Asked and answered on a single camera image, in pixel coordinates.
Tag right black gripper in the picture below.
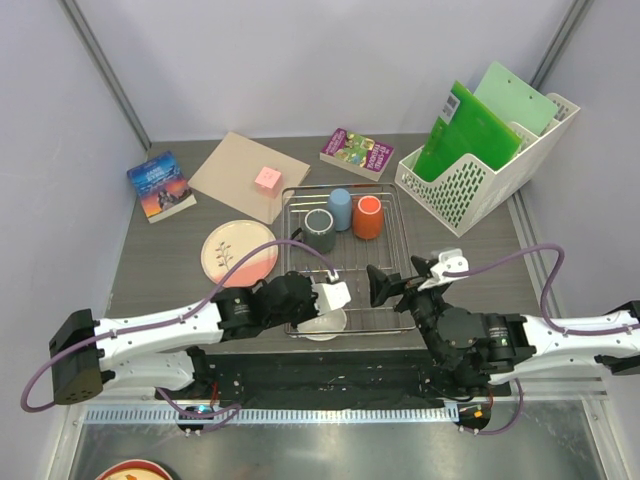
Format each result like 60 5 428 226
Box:
364 256 446 367

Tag orange white bowl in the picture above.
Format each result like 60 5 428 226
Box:
296 309 347 341

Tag metal wire dish rack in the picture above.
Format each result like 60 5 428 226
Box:
280 183 415 337

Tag grey mug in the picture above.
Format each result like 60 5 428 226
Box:
290 208 336 254

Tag pink cream plate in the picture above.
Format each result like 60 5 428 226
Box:
201 220 279 288

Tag blue cup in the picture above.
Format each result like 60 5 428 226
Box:
327 188 353 232

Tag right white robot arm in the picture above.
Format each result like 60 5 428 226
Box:
366 249 639 395

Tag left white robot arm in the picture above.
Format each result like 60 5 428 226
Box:
49 272 321 405

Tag orange cup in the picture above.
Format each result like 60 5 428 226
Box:
352 195 384 240

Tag white perforated file organizer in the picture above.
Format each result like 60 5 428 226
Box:
395 93 580 237

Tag pink cube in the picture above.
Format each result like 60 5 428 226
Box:
254 167 282 198

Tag purple children's book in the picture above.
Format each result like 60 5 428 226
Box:
319 128 395 182

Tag brown cardboard sheet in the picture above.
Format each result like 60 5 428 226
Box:
189 132 310 224

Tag dark green folder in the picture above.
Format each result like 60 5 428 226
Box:
413 81 521 182

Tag blue Jane Eyre book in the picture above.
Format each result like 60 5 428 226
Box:
127 151 197 224

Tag light green clipboard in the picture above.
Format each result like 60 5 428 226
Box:
474 61 558 136

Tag red rimmed plate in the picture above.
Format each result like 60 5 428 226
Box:
96 459 173 480

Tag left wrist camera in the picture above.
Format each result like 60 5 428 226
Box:
311 273 351 315

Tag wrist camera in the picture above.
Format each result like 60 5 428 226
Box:
311 273 351 315
418 248 469 291

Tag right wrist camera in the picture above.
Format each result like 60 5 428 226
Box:
418 248 469 291

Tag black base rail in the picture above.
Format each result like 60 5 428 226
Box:
166 347 489 410

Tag white slotted cable duct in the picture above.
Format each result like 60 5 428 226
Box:
84 404 459 428

